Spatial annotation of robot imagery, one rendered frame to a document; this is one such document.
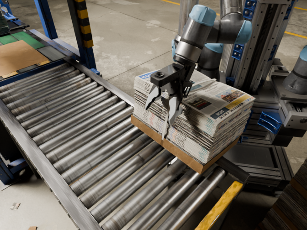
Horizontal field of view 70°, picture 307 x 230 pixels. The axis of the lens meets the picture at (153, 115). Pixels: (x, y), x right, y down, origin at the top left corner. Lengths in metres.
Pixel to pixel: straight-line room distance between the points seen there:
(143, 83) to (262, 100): 0.81
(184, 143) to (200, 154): 0.07
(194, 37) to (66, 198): 0.66
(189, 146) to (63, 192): 0.46
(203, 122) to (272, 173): 1.09
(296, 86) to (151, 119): 0.82
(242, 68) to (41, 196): 1.61
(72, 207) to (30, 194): 1.13
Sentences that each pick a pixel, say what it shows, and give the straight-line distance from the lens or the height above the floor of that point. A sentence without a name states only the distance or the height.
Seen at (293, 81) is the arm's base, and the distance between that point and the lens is 1.38.
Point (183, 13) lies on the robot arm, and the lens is 1.13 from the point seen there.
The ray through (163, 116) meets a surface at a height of 0.96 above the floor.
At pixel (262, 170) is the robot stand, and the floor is 0.23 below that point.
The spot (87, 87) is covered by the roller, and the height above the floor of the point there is 0.80.
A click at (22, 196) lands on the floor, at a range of 1.96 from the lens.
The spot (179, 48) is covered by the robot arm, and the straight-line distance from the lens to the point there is 0.69.
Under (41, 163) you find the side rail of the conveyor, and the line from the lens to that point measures 0.97.
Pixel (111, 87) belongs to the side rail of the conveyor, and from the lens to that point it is 1.27.
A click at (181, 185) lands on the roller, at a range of 0.82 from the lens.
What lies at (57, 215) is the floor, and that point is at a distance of 1.77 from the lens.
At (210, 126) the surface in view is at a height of 1.03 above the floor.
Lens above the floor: 1.50
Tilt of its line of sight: 41 degrees down
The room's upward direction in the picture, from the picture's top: straight up
